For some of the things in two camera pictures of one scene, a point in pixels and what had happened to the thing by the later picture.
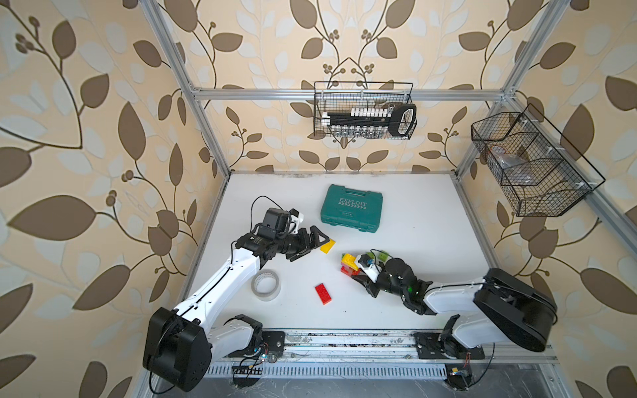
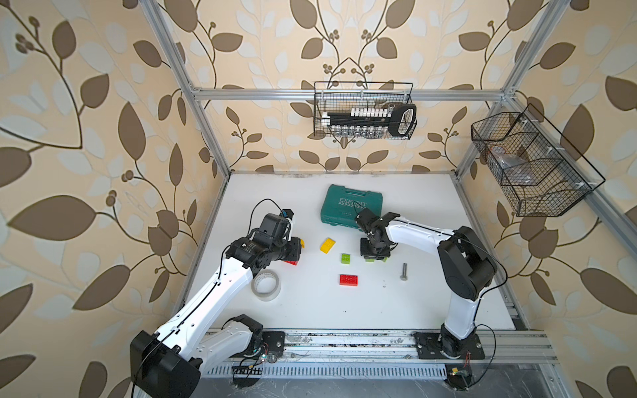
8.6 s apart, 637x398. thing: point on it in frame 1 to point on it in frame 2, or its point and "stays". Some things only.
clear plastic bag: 516,169 stays
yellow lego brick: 328,247 stays
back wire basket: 336,96 stays
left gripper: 316,244 to 294,249
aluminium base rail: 381,347 stays
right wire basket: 542,172 stays
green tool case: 357,209 stays
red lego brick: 323,293 to 348,280
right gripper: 368,285 to 384,252
